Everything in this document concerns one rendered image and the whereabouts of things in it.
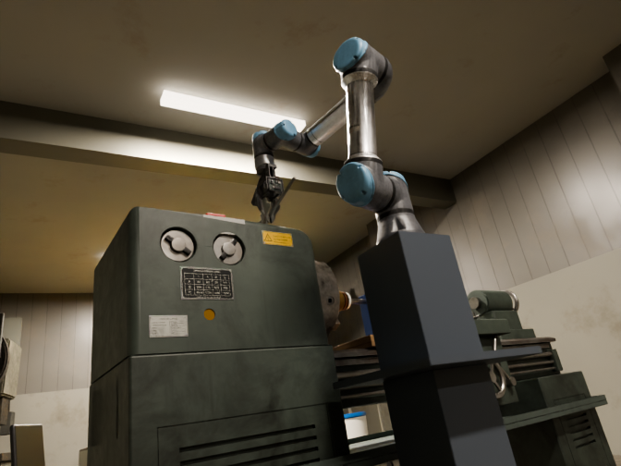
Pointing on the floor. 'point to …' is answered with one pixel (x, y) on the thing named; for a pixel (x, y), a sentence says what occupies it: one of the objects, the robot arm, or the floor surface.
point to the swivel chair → (27, 445)
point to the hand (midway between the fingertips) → (269, 220)
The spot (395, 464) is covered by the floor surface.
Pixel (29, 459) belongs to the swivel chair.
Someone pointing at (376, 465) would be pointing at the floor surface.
